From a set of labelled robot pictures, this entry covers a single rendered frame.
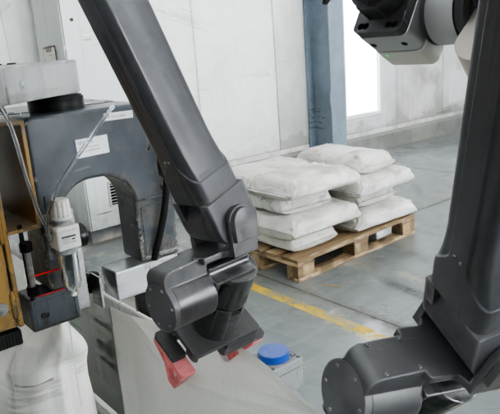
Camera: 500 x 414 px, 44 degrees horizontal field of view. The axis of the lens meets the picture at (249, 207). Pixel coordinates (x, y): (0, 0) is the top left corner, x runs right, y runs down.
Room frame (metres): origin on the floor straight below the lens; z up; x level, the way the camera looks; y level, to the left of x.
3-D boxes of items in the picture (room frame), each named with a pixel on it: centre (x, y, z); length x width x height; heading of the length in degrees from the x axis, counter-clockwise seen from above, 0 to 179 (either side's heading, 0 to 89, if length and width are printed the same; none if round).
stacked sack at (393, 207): (4.20, -0.83, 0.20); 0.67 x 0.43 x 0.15; 128
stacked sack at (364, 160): (4.39, -0.70, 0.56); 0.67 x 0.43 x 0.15; 38
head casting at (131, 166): (1.11, 0.32, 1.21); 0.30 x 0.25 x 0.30; 38
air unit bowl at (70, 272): (0.89, 0.28, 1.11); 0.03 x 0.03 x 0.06
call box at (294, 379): (1.06, -0.02, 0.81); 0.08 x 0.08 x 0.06; 38
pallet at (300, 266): (4.17, -0.45, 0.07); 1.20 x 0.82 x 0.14; 130
